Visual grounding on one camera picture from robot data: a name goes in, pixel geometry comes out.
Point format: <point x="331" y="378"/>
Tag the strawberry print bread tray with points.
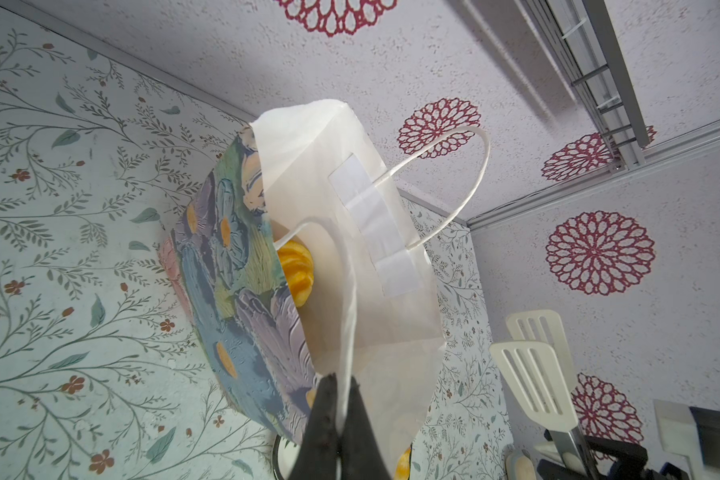
<point x="283" y="457"/>

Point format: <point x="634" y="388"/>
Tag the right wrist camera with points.
<point x="692" y="433"/>

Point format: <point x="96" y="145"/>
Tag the floral paper bag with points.
<point x="311" y="174"/>

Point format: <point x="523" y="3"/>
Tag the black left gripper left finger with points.
<point x="318" y="455"/>

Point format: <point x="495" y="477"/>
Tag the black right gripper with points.
<point x="540" y="374"/>

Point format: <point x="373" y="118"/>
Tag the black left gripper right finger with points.
<point x="360" y="457"/>

